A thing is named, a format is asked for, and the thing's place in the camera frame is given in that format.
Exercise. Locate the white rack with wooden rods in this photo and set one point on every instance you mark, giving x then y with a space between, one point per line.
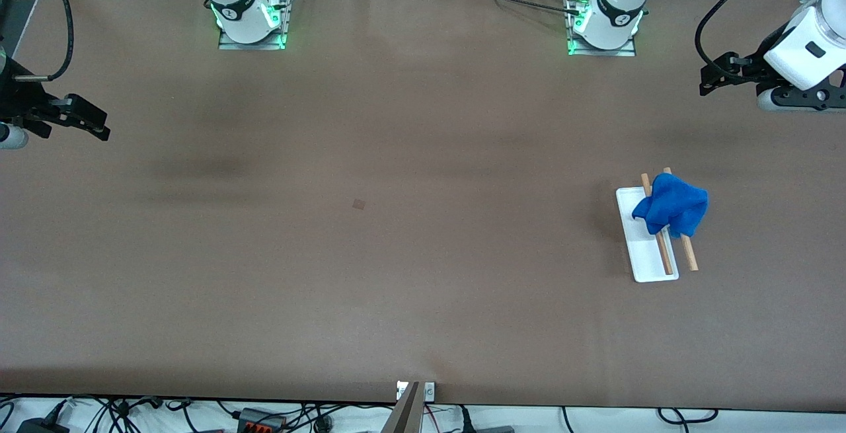
651 268

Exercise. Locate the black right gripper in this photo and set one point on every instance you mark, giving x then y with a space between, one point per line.
20 99

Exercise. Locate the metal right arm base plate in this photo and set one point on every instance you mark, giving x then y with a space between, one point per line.
285 20

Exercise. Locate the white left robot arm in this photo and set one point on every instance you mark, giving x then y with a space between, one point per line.
806 49

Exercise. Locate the grey camera mounting post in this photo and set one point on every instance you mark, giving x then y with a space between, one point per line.
404 413

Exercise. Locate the black box with red connectors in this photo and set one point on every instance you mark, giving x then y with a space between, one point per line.
261 420

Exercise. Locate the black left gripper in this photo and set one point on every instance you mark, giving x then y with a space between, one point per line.
753 69

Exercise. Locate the small metal clamp bracket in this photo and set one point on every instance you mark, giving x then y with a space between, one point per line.
429 391

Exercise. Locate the blue microfibre towel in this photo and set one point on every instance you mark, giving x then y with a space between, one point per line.
674 205

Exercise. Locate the black power adapter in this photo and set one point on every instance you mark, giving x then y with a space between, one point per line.
41 426

